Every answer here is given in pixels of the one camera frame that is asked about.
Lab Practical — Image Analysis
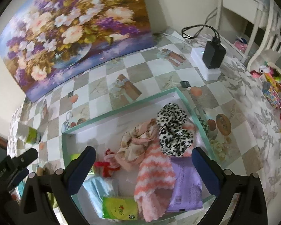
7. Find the purple wipes packet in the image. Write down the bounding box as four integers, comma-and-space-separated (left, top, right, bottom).
167, 157, 203, 212

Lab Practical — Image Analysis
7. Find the pink red hair tie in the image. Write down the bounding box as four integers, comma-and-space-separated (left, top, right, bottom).
94, 148, 121, 178

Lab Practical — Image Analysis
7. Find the pink white striped cloth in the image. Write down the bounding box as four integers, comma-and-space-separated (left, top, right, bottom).
134, 143, 176, 222

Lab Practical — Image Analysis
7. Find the teal rimmed storage box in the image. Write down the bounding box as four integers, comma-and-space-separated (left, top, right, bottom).
61, 87, 217, 223

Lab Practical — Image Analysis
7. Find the colourful toy pile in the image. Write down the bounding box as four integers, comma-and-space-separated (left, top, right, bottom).
249, 62, 281, 121

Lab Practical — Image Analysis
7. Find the white supplement bottle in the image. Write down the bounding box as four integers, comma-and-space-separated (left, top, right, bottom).
16, 122, 41, 145

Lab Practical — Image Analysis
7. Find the white chair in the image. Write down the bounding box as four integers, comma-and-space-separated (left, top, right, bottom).
216, 0, 281, 71

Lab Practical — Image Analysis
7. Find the black cable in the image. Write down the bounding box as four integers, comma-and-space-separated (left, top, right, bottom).
181, 7, 221, 43

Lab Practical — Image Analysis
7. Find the leopard print scrunchie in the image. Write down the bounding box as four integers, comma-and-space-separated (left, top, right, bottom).
156, 103, 193, 158

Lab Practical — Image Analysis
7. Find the blue face mask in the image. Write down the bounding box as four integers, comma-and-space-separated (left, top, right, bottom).
83, 176, 118, 218

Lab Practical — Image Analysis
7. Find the floral canvas painting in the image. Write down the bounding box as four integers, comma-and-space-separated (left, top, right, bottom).
0, 0, 154, 102

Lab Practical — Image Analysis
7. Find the black power adapter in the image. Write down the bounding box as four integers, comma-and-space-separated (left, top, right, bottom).
203, 37, 226, 69

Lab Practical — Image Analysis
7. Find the grey floral tablecloth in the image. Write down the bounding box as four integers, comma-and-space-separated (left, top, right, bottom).
209, 51, 281, 224

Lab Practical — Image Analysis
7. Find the checkered patterned table mat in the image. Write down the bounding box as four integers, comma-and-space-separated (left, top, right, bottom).
8, 27, 264, 225

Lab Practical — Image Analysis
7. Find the green tissue packet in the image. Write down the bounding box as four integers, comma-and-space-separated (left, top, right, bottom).
102, 196, 138, 221

